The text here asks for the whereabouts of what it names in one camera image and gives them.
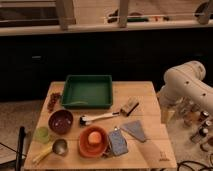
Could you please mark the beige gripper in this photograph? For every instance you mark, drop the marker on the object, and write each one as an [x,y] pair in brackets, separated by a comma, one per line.
[166,114]

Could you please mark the grey towel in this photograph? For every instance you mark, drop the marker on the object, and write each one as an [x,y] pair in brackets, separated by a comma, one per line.
[134,128]

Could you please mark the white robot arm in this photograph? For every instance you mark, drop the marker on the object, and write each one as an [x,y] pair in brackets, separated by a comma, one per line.
[185,81]

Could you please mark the green plastic tray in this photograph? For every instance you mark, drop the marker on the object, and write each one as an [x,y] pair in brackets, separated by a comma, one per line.
[87,92]

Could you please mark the wooden scrub brush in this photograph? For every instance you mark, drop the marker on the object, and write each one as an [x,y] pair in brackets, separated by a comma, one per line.
[130,105]

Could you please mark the wooden table board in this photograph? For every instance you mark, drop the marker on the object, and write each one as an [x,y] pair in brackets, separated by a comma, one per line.
[156,152]

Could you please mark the orange egg-shaped ball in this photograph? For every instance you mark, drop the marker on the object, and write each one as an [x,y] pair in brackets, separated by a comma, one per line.
[94,138]

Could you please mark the orange plate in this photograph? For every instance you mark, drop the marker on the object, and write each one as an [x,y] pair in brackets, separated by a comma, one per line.
[92,151]

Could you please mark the dark red bowl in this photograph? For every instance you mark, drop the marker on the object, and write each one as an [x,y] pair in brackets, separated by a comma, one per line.
[60,121]

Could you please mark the red grape bunch toy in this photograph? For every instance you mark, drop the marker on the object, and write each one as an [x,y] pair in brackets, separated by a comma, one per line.
[54,97]

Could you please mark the green plastic cup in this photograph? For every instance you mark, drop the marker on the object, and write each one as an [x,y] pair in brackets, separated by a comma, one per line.
[42,135]

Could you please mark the black pole stand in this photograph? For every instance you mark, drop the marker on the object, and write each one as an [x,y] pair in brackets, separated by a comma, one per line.
[20,149]

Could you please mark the metal yellow-handled measuring cup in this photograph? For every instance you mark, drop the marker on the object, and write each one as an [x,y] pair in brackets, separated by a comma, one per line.
[59,147]

